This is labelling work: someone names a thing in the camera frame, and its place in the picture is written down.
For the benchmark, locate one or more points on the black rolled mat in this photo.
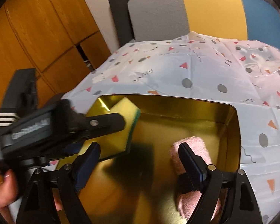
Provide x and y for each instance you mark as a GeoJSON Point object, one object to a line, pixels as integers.
{"type": "Point", "coordinates": [122, 22]}

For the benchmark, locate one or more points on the gold tray box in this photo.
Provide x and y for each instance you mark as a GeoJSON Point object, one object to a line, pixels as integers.
{"type": "Point", "coordinates": [139, 187]}

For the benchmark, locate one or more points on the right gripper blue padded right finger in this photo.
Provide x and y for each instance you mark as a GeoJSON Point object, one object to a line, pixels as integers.
{"type": "Point", "coordinates": [239, 204]}

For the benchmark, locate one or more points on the person's left hand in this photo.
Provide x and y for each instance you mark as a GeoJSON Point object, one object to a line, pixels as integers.
{"type": "Point", "coordinates": [8, 194]}

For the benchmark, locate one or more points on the patterned plastic tablecloth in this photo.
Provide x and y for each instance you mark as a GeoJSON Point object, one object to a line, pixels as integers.
{"type": "Point", "coordinates": [245, 74]}

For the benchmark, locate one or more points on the yellow sponge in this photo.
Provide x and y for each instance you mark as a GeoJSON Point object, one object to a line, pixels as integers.
{"type": "Point", "coordinates": [115, 144]}

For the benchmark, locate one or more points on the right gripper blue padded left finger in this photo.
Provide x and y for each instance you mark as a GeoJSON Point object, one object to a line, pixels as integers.
{"type": "Point", "coordinates": [38, 205]}

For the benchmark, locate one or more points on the wooden wardrobe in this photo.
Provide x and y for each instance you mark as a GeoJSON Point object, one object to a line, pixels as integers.
{"type": "Point", "coordinates": [59, 38]}

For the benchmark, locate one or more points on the pink towel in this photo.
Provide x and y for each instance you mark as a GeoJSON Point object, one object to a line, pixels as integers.
{"type": "Point", "coordinates": [199, 181]}

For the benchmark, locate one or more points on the grey yellow blue chair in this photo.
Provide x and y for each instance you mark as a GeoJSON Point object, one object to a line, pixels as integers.
{"type": "Point", "coordinates": [159, 20]}

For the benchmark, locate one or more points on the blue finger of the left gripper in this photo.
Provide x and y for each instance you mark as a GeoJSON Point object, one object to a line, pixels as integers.
{"type": "Point", "coordinates": [100, 125]}

